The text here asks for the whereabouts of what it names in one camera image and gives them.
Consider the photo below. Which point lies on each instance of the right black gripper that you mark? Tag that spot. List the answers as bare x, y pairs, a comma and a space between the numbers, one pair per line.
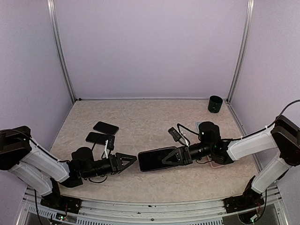
183, 156

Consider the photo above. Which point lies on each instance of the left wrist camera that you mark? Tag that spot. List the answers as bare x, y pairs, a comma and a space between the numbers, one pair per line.
109, 145

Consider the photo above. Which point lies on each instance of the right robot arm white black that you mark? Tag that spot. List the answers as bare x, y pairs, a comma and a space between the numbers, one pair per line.
283, 135

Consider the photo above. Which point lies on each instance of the black phone case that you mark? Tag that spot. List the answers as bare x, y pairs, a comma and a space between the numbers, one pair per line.
151, 160

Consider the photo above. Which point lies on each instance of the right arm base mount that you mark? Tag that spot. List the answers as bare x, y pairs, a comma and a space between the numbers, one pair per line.
242, 202

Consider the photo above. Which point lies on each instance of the black smartphone near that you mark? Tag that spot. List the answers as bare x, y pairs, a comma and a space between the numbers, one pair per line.
97, 138

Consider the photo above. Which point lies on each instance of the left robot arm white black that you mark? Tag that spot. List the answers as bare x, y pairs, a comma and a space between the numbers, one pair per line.
22, 156

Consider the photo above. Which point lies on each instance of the front aluminium rail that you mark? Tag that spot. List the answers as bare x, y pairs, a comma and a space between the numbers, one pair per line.
102, 212

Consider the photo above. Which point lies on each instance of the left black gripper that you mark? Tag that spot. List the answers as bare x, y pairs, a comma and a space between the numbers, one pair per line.
116, 162

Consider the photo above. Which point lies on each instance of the pink phone case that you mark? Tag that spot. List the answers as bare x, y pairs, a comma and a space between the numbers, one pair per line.
213, 164

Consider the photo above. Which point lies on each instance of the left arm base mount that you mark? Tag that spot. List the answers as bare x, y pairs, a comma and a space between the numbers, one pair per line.
63, 203

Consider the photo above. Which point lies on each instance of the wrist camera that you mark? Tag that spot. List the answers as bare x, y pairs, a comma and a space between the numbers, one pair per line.
178, 136
109, 145

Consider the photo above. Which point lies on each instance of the dark green cup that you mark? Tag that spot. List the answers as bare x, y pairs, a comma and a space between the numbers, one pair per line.
215, 103

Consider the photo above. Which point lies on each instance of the right aluminium frame post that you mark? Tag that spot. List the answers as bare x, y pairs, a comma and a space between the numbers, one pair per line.
242, 50

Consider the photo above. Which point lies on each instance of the left aluminium frame post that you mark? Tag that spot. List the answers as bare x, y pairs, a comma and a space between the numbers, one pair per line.
59, 49

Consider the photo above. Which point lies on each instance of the light blue phone case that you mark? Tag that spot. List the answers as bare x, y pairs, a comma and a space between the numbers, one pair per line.
197, 125

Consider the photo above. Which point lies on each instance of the black smartphone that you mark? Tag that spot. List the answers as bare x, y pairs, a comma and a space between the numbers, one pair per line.
106, 128
97, 138

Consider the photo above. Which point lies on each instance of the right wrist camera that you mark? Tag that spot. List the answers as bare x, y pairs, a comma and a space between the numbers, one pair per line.
178, 136

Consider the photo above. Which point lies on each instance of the black smartphone far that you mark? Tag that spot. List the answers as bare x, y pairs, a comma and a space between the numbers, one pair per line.
106, 128

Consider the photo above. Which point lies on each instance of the aluminium frame post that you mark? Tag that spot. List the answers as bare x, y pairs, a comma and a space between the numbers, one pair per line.
242, 50
59, 49

